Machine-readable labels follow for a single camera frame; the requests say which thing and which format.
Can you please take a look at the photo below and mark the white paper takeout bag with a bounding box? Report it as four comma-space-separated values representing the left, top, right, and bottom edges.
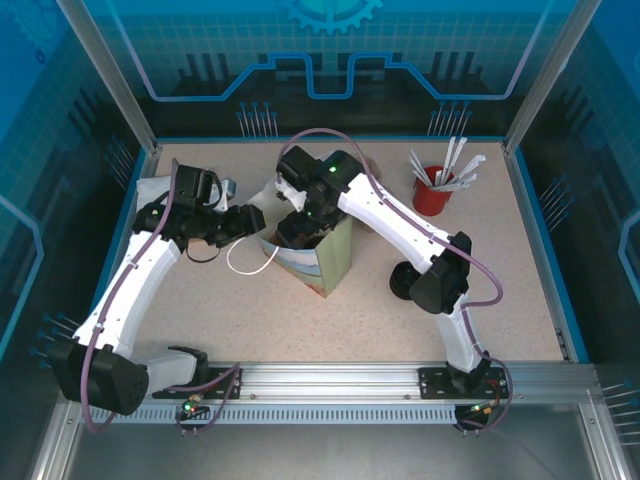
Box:
225, 182, 355, 301

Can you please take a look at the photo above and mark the brown pulp cup carrier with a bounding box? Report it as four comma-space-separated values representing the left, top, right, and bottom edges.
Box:
360, 154, 387, 184

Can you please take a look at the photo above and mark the paper-wrapped straw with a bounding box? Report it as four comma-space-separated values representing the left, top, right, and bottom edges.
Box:
442, 172, 478, 194
409, 159, 432, 187
452, 135, 470, 176
457, 153, 488, 182
408, 146, 430, 185
446, 136, 461, 187

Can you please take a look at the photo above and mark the red plastic cup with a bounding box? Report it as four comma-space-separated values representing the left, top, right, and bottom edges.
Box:
411, 165, 454, 217

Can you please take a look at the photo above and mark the grey metal shelf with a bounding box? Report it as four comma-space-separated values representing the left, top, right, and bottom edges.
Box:
29, 399, 621, 480

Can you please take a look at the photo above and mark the black camera cable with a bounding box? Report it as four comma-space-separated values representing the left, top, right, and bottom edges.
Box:
183, 243, 222, 265

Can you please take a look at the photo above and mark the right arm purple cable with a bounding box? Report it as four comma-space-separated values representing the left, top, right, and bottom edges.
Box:
276, 127, 514, 401

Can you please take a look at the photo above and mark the blue printed enclosure panel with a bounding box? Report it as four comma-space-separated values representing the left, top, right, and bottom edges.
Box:
74, 0, 566, 139
0, 0, 151, 480
514, 0, 640, 451

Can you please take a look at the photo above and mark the left arm base cable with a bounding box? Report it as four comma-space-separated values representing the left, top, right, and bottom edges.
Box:
159, 368, 245, 437

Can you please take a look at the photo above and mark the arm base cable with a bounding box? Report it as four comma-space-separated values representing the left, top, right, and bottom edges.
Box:
452, 367, 519, 436
159, 368, 245, 437

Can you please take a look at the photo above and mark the aluminium frame post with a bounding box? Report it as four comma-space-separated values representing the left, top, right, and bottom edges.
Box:
55, 0, 162, 155
501, 0, 587, 156

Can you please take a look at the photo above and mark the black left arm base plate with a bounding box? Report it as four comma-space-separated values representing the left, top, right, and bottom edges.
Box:
151, 367, 245, 401

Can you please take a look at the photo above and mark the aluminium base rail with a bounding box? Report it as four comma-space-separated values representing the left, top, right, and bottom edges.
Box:
64, 360, 599, 401

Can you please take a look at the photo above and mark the slotted cable duct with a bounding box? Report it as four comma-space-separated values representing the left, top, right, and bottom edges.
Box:
78, 403, 464, 426

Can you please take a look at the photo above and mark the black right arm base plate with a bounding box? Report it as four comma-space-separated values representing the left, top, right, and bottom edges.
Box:
417, 367, 511, 401

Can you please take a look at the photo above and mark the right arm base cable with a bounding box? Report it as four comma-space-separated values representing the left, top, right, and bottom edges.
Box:
452, 367, 519, 436

